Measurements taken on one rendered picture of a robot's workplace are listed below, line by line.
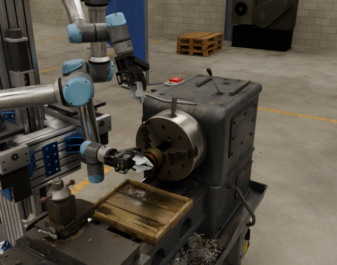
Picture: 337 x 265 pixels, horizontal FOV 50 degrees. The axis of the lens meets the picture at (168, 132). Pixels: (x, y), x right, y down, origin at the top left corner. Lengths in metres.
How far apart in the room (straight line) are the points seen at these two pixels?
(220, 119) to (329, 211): 1.95
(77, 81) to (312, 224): 2.28
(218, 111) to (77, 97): 0.62
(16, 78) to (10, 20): 0.27
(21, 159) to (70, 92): 0.41
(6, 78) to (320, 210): 2.61
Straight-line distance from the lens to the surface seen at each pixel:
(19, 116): 1.94
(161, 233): 1.42
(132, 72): 1.43
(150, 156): 1.50
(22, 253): 1.42
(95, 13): 1.89
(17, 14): 1.96
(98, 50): 1.94
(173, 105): 1.56
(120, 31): 1.44
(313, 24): 11.38
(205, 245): 1.86
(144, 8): 6.37
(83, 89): 1.48
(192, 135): 1.56
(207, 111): 1.66
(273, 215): 3.16
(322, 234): 3.09
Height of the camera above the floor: 1.79
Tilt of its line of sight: 23 degrees down
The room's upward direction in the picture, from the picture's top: straight up
